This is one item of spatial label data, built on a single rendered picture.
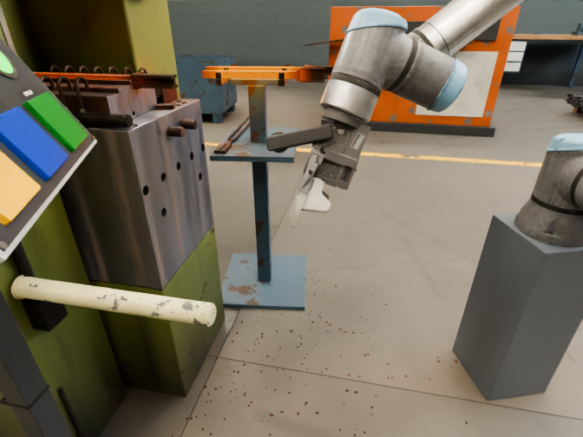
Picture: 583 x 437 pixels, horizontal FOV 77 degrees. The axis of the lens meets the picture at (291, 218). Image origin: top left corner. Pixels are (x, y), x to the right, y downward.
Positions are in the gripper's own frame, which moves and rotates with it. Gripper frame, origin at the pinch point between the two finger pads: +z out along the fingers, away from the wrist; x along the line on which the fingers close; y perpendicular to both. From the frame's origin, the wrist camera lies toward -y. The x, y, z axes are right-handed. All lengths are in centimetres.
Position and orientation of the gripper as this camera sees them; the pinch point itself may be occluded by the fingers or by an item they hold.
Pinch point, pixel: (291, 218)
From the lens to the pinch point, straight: 66.6
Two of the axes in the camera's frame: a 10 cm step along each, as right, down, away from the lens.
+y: 9.3, 3.5, -0.1
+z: -3.5, 9.2, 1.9
